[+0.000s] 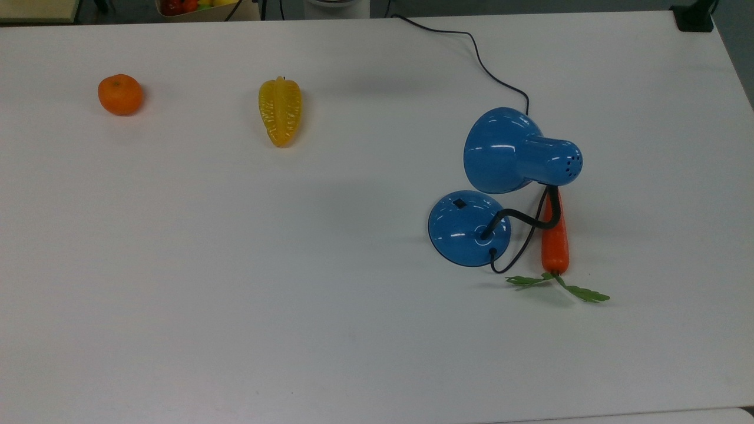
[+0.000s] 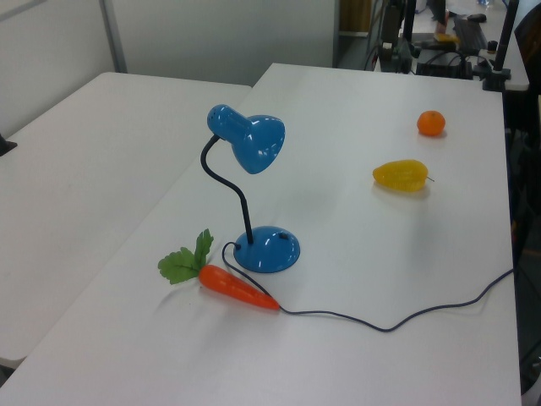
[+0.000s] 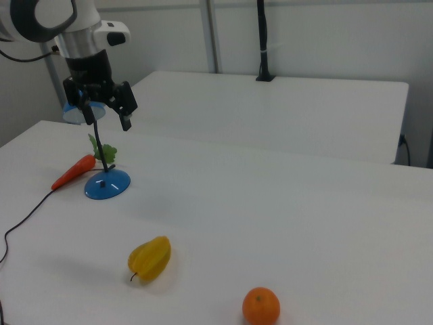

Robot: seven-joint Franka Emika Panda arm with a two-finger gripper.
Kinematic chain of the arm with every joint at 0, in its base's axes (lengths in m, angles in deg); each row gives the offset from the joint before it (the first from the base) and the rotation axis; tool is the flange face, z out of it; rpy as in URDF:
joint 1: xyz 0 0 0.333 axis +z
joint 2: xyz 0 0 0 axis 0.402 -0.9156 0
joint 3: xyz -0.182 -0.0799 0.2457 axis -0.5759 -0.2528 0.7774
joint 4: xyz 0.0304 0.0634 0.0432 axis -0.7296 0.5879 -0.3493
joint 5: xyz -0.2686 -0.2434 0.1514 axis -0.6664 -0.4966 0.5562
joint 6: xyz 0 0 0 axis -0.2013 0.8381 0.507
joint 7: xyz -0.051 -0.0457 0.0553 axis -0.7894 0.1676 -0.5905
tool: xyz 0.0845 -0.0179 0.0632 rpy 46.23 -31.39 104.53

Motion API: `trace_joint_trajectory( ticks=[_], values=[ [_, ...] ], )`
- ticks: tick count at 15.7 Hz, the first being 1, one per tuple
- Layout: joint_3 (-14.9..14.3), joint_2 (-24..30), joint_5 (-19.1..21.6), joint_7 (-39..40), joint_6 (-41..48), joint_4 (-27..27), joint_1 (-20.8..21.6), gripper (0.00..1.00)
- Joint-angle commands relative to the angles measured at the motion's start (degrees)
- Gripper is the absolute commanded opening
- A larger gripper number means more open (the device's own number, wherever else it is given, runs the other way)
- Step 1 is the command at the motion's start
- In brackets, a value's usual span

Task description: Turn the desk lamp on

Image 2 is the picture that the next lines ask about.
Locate blue desk lamp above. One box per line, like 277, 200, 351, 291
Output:
199, 103, 302, 274

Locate orange toy carrot green leaves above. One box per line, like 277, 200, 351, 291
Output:
157, 228, 281, 312

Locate yellow toy starfruit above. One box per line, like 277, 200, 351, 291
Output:
372, 158, 435, 192

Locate orange toy tangerine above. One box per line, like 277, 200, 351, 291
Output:
416, 110, 446, 137

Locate white side table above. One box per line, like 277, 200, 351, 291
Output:
0, 71, 254, 369

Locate black equipment box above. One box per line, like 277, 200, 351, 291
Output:
416, 50, 473, 80

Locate black upright stand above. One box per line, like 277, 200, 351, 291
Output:
401, 0, 419, 58

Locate black computer keyboard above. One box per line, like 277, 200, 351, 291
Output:
452, 16, 488, 50

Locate dark lamp power cable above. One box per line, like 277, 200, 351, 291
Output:
220, 240, 516, 333

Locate grey metal partition post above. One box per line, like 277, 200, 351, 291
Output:
100, 0, 128, 74

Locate black camera pole with clamp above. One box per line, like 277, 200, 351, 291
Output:
483, 0, 521, 92

